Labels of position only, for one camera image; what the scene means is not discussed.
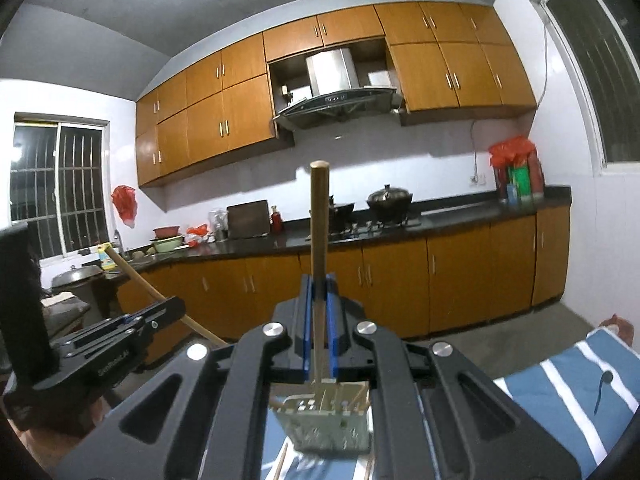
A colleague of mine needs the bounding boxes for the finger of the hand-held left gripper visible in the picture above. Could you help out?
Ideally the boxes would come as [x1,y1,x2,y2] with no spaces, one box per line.
[75,304,186,357]
[50,297,184,349]

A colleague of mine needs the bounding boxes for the black kitchen countertop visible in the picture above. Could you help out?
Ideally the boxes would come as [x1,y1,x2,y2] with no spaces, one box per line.
[42,186,572,306]

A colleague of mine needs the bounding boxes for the green basin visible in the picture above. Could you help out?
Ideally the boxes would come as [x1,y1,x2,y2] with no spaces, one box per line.
[149,235,185,253]

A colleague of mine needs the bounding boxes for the wooden base cabinets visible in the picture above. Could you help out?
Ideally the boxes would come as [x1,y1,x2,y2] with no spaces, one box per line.
[107,205,571,361]

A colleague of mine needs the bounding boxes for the gas stove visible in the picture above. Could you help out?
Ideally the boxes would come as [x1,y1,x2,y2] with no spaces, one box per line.
[327,217,422,240]

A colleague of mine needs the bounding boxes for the black wok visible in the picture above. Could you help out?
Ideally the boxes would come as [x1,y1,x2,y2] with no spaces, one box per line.
[327,195,356,233]

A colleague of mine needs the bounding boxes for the green box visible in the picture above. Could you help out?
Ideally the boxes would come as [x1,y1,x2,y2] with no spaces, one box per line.
[508,166,532,203]

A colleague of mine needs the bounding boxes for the steel range hood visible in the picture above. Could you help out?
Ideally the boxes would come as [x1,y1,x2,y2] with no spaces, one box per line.
[272,47,405,131]

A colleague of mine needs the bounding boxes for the green perforated utensil holder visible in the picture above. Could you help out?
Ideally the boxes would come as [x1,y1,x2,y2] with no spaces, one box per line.
[270,380,373,461]

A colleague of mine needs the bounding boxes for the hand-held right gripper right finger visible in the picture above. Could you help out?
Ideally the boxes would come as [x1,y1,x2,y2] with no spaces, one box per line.
[327,273,591,480]

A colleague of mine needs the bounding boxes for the wooden wall cabinets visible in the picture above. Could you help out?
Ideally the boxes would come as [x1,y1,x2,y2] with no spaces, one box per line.
[135,2,538,188]

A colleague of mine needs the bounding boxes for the dark pot with lid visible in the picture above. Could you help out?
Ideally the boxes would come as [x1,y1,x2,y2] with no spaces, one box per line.
[366,184,414,223]

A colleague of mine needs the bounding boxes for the clear plastic bag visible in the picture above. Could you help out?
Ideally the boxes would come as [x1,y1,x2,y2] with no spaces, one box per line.
[207,209,230,242]

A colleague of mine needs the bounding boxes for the dark wooden cutting board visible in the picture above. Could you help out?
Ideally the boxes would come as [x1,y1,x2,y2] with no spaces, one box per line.
[226,200,272,240]

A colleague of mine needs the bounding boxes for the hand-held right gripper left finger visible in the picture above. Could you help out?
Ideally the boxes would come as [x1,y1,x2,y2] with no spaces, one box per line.
[55,274,314,480]

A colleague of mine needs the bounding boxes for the grey metal pan lid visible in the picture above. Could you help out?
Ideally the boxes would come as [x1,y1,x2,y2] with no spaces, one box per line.
[51,265,103,288]

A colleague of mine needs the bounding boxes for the barred window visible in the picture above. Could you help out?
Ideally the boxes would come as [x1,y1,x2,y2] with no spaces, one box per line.
[9,112,111,261]
[530,0,640,176]

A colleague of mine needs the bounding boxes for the blue white striped tablecloth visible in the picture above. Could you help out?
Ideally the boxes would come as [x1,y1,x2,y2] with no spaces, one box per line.
[260,327,640,480]

